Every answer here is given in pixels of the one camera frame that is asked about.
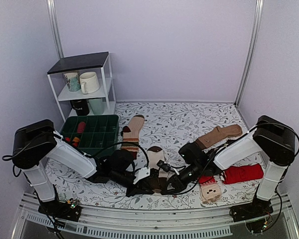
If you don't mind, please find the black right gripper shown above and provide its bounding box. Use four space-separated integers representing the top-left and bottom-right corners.
161 162 202 195

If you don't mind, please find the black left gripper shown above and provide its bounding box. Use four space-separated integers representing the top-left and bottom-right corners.
111 170 154 199

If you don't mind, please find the cream brown block sock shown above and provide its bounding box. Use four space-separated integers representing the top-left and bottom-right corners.
146 146 168 195

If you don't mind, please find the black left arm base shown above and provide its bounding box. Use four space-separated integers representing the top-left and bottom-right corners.
38 200 82 222

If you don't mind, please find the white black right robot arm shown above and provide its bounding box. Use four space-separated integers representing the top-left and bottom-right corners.
161 115 299 217

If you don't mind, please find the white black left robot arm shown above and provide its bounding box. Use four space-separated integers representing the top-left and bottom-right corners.
11 119 153 216

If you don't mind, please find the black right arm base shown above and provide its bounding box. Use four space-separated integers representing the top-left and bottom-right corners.
229 198 273 222

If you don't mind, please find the red beige face sock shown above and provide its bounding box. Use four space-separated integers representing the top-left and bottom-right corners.
198 176 222 204

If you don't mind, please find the brown argyle sock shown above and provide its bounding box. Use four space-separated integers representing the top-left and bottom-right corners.
207 140 233 154

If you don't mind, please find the striped beige brown sock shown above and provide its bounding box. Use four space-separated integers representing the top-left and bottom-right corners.
121 115 145 160

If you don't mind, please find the red folded sock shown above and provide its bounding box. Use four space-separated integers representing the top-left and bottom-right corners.
219 164 264 184

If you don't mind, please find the floral patterned table mat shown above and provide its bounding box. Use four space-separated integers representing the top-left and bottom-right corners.
45 103 259 210

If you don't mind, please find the tan brown cuff sock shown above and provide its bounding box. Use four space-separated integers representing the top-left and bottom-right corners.
194 124 242 150

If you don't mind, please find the green divided organizer tray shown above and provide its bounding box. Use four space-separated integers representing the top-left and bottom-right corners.
60 115 119 157

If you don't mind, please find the pale green mug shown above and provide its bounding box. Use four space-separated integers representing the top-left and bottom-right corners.
88 98 104 115

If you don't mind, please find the black mug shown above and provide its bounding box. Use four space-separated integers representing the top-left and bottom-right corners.
70 99 90 116

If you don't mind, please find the cream white mug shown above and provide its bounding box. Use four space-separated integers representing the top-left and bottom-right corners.
79 72 100 95

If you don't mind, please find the white shelf black top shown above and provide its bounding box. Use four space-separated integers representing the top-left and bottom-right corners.
47 52 116 121

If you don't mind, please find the teal patterned mug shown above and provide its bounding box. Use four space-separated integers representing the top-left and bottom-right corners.
63 71 81 92

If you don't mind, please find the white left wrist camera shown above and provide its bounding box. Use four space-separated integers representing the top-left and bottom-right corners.
133 167 150 185

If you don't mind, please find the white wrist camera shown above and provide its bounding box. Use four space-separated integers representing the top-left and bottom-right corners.
133 167 150 185
156 160 176 178

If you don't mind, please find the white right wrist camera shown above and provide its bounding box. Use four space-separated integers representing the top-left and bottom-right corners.
156 160 176 178

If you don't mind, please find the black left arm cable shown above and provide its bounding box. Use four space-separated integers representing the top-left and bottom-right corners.
1 131 150 177

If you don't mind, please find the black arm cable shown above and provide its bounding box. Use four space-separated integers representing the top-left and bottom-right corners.
169 121 299 222
1 131 150 177

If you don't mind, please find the aluminium front rail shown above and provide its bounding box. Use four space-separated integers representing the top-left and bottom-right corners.
11 191 299 239

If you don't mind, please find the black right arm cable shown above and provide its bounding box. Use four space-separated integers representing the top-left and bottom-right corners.
169 121 299 222

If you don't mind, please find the right aluminium corner post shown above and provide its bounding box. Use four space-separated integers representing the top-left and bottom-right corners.
235 0 264 107

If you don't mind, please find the aluminium corner post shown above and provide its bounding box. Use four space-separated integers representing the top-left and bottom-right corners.
46 0 64 59
235 0 264 107

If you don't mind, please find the left aluminium corner post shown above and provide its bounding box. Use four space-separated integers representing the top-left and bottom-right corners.
46 0 64 59

